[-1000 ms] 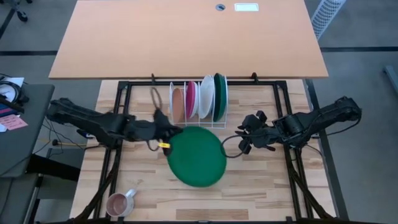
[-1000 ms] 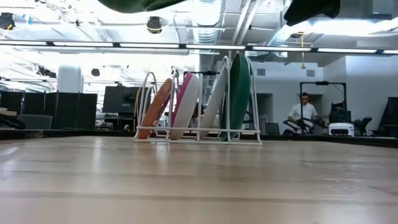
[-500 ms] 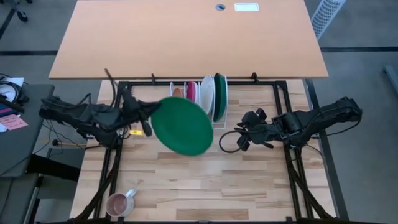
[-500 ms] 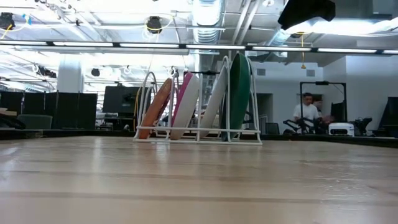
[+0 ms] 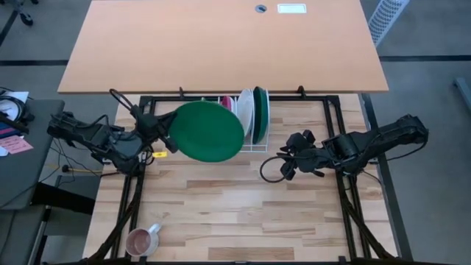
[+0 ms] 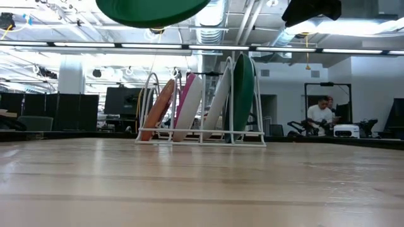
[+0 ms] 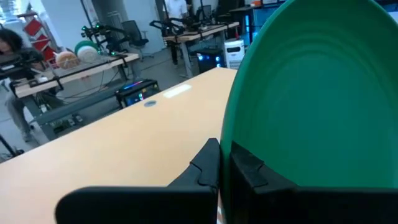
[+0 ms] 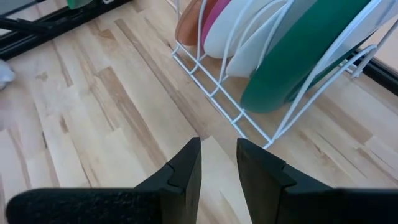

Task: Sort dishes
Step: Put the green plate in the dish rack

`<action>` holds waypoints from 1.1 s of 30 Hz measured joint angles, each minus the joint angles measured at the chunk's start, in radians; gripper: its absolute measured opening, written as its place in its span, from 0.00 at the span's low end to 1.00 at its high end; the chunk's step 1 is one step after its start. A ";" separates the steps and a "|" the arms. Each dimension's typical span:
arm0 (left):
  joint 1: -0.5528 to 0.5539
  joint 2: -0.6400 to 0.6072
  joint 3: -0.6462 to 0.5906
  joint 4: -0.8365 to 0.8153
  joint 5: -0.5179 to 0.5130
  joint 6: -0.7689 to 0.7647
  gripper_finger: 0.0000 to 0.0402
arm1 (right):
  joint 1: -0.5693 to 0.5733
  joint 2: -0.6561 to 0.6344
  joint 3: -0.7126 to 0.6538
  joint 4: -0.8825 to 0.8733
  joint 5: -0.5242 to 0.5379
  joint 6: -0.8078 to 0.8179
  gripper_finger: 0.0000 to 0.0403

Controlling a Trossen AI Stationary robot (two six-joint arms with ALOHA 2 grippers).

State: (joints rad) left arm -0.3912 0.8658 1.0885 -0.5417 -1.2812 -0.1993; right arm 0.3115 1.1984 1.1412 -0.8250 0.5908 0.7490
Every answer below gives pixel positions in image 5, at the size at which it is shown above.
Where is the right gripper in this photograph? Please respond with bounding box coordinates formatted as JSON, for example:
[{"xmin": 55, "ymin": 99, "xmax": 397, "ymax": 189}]
[{"xmin": 277, "ymin": 129, "xmax": 332, "ymax": 181}]

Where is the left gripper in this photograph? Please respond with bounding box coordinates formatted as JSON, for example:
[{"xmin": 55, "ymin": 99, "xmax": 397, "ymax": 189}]
[{"xmin": 131, "ymin": 105, "xmax": 180, "ymax": 154}]

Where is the white plate with pink underside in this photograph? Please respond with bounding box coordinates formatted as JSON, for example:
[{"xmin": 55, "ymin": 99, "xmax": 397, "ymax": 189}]
[{"xmin": 219, "ymin": 95, "xmax": 238, "ymax": 116}]

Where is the white plate with green underside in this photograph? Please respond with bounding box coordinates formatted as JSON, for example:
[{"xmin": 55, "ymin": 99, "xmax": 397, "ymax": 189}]
[{"xmin": 236, "ymin": 88, "xmax": 255, "ymax": 138}]

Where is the light tan desk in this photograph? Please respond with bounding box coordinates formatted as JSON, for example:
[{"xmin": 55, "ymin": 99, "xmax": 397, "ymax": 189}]
[{"xmin": 57, "ymin": 0, "xmax": 390, "ymax": 95}]

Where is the pink ceramic mug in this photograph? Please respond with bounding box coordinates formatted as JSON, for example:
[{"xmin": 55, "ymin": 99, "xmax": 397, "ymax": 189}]
[{"xmin": 124, "ymin": 223, "xmax": 163, "ymax": 258}]

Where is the black case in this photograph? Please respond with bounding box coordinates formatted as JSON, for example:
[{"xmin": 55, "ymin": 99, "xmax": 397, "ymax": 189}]
[{"xmin": 31, "ymin": 182, "xmax": 97, "ymax": 216}]

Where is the dark grey side table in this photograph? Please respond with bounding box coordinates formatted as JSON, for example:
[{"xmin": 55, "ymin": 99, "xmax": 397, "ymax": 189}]
[{"xmin": 0, "ymin": 98, "xmax": 65, "ymax": 211}]

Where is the white rectangular desk plate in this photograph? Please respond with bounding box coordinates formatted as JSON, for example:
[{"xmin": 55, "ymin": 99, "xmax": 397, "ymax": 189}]
[{"xmin": 277, "ymin": 3, "xmax": 308, "ymax": 15}]

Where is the white paper sheet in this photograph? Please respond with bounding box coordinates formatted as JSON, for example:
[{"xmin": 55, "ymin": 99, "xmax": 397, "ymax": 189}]
[{"xmin": 0, "ymin": 91, "xmax": 29, "ymax": 111}]

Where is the pink paper note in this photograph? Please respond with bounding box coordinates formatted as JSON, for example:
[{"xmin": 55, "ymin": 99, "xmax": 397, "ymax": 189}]
[{"xmin": 0, "ymin": 135, "xmax": 35, "ymax": 155}]

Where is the white perforated computer case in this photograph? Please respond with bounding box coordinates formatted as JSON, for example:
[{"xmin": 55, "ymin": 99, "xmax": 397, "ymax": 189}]
[{"xmin": 367, "ymin": 0, "xmax": 411, "ymax": 48}]

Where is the blue flat item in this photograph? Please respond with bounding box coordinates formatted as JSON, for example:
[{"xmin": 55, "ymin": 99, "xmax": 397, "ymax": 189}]
[{"xmin": 0, "ymin": 123, "xmax": 21, "ymax": 140}]

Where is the black chair base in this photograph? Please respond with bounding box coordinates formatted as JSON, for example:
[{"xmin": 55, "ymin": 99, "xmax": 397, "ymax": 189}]
[{"xmin": 10, "ymin": 0, "xmax": 40, "ymax": 27}]

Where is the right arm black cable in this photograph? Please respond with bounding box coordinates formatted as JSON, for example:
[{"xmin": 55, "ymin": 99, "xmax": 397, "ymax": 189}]
[{"xmin": 259, "ymin": 154, "xmax": 295, "ymax": 184}]

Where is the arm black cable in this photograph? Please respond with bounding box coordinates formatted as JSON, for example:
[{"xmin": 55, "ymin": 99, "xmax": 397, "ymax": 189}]
[
  {"xmin": 108, "ymin": 88, "xmax": 136, "ymax": 113},
  {"xmin": 259, "ymin": 154, "xmax": 295, "ymax": 184}
]

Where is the white wire dish rack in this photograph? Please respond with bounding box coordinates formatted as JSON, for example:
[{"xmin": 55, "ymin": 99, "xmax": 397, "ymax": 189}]
[{"xmin": 200, "ymin": 87, "xmax": 272, "ymax": 154}]

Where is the black aluminium rig frame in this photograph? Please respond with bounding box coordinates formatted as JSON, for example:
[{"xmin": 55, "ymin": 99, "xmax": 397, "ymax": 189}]
[{"xmin": 88, "ymin": 94, "xmax": 398, "ymax": 264}]

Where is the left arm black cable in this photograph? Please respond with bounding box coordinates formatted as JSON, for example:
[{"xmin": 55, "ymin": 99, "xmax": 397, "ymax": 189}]
[{"xmin": 108, "ymin": 88, "xmax": 136, "ymax": 113}]

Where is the black floor cable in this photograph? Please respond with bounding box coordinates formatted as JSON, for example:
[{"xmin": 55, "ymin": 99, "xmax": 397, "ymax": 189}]
[{"xmin": 51, "ymin": 145, "xmax": 107, "ymax": 169}]

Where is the black coiled cable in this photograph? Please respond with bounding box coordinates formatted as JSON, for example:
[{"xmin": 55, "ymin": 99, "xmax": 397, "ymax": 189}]
[{"xmin": 0, "ymin": 96, "xmax": 36, "ymax": 129}]

